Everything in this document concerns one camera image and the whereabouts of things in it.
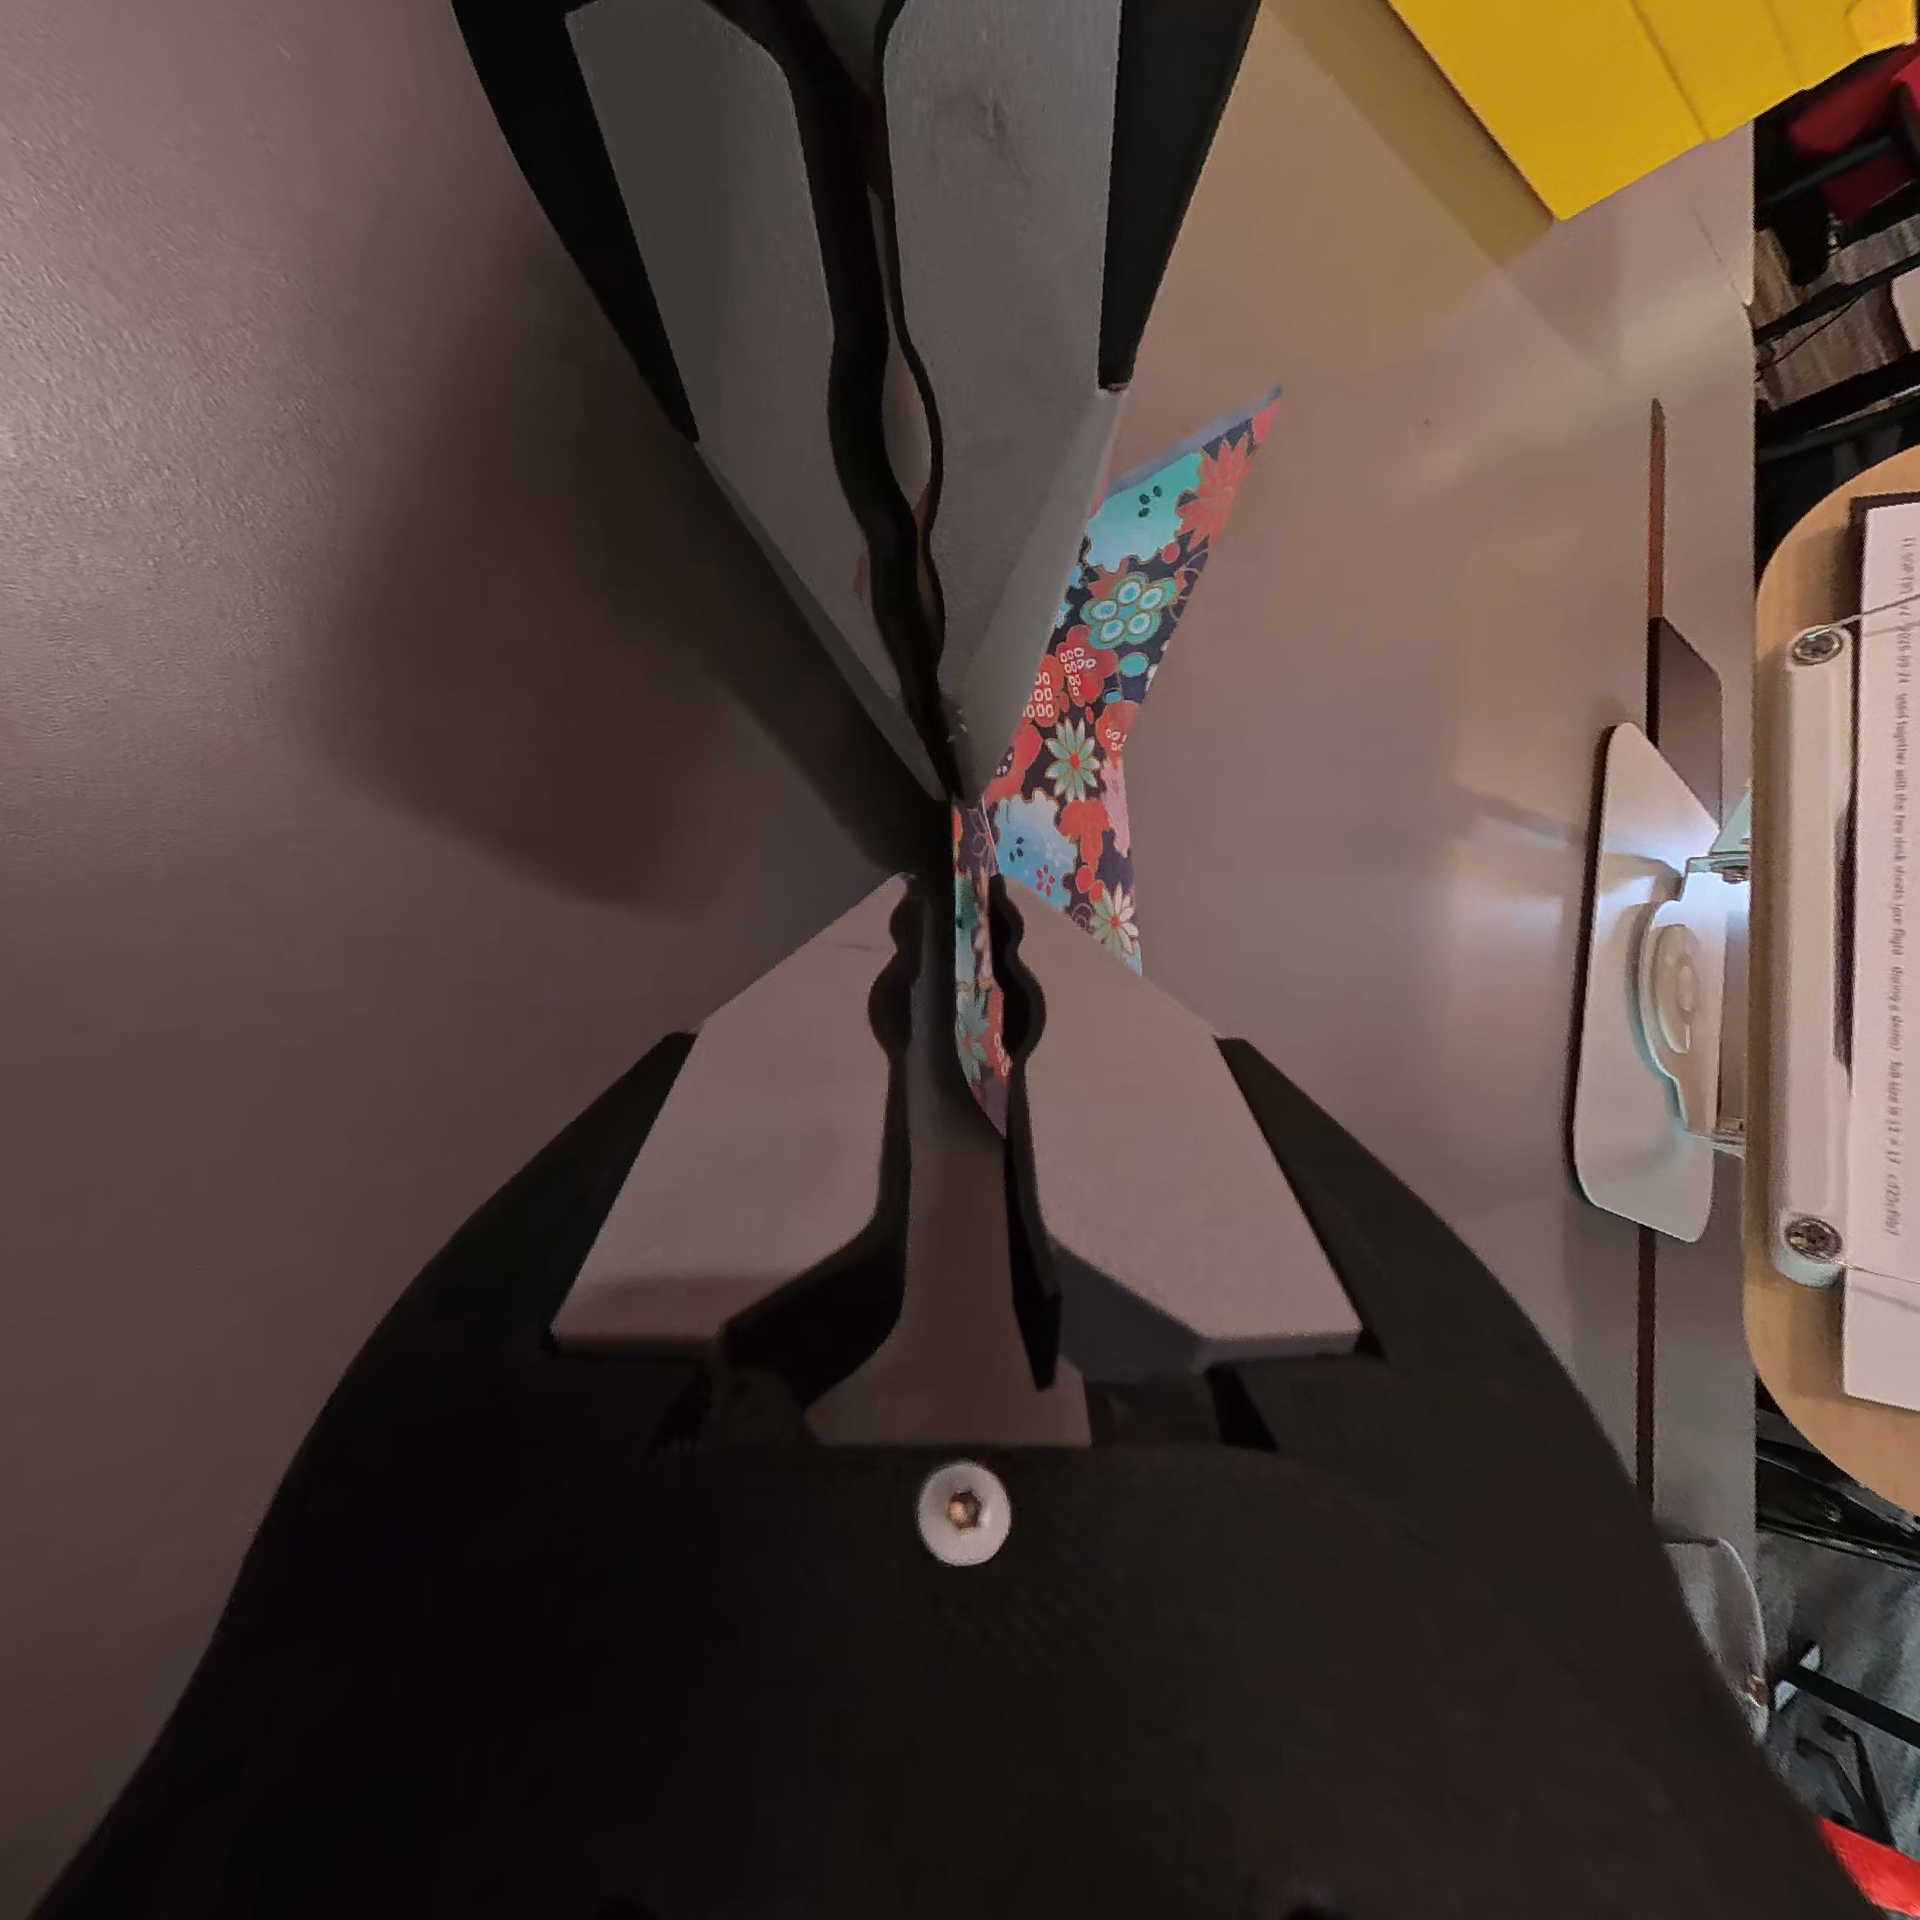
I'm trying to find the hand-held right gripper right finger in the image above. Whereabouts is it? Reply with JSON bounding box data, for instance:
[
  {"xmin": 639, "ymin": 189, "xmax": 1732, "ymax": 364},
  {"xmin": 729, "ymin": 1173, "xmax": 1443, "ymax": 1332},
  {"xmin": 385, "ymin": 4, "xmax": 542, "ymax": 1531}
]
[{"xmin": 986, "ymin": 875, "xmax": 1368, "ymax": 1392}]

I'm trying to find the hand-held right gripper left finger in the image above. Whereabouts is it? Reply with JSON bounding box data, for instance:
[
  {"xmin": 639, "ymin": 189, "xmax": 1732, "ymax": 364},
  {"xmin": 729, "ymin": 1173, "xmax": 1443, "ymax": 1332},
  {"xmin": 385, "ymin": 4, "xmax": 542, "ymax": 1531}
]
[{"xmin": 548, "ymin": 873, "xmax": 920, "ymax": 1405}]

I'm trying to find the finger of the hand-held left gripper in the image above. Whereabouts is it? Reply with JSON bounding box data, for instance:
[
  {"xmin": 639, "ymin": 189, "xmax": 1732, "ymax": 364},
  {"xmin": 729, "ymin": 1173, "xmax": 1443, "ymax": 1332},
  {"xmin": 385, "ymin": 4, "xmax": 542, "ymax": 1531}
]
[
  {"xmin": 879, "ymin": 0, "xmax": 1130, "ymax": 789},
  {"xmin": 565, "ymin": 0, "xmax": 965, "ymax": 804}
]

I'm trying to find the floral origami paper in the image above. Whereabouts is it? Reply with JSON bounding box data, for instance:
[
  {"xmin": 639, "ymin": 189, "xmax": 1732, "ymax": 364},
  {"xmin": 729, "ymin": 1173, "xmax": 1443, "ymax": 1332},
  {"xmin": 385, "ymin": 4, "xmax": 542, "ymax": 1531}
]
[{"xmin": 949, "ymin": 388, "xmax": 1288, "ymax": 1143}]

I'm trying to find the yellow box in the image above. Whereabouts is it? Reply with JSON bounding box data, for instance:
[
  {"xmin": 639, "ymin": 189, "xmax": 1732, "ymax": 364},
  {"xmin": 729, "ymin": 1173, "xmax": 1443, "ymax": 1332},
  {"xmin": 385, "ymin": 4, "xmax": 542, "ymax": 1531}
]
[{"xmin": 1387, "ymin": 0, "xmax": 1920, "ymax": 225}]

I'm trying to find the printed instruction sheet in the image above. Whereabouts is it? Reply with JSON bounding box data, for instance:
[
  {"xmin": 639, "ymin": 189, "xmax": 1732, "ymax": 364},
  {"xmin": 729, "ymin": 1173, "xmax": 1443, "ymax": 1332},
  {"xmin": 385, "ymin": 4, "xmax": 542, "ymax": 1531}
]
[{"xmin": 1838, "ymin": 502, "xmax": 1920, "ymax": 1413}]

